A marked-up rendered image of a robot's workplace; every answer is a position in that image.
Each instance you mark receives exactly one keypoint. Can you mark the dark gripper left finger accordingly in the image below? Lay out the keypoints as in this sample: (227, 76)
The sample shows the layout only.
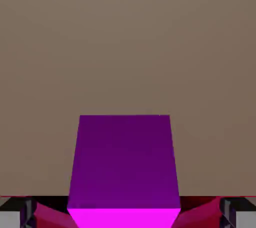
(27, 215)

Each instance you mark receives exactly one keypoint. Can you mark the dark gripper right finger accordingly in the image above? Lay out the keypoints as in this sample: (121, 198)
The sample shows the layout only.
(228, 215)

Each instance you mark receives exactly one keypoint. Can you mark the small magenta cube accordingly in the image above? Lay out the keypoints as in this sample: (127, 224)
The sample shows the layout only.
(124, 163)

